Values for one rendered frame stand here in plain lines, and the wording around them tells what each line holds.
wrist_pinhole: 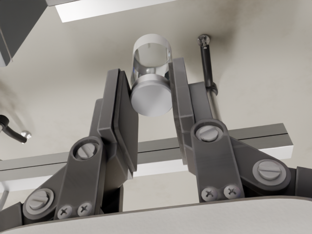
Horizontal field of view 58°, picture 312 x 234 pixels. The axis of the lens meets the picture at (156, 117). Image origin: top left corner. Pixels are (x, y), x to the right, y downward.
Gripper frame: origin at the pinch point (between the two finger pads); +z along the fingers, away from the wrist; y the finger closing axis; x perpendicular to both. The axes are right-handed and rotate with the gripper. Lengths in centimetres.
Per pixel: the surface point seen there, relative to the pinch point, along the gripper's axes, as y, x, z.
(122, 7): -4.4, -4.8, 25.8
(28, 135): -99, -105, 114
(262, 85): 43, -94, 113
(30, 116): -91, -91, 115
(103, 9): -6.8, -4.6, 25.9
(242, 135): 21, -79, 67
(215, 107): 14, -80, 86
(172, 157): -7, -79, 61
